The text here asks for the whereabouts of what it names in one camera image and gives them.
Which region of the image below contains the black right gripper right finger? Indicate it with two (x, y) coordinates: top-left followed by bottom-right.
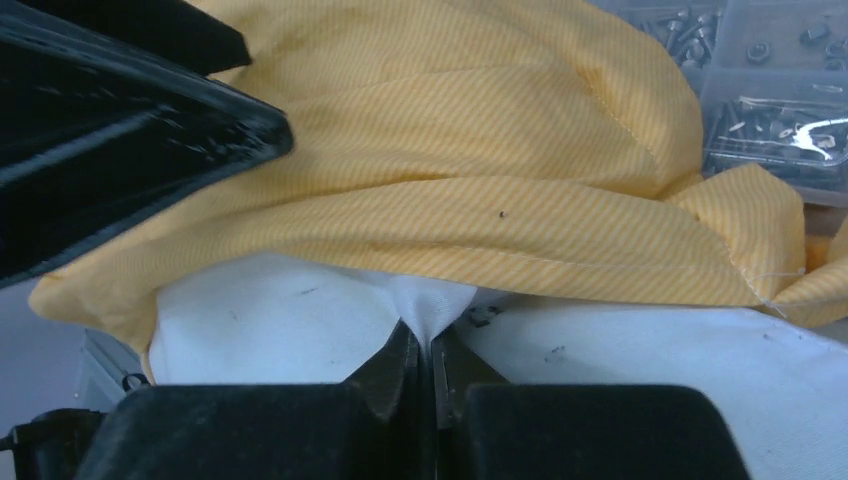
(431, 329), (750, 479)

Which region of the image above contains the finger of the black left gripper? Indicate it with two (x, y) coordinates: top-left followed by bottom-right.
(1, 6), (295, 287)
(23, 0), (252, 75)

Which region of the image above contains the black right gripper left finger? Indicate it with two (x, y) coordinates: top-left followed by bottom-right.
(77, 324), (423, 480)

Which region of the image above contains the orange Mickey Mouse pillowcase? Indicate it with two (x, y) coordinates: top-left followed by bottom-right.
(29, 1), (847, 353)

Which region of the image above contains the white pillow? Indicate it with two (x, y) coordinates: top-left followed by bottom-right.
(147, 254), (847, 479)

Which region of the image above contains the clear plastic screw box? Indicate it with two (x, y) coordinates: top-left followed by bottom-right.
(605, 1), (847, 207)

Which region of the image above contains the aluminium frame rail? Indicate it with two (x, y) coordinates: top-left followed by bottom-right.
(75, 329), (149, 412)

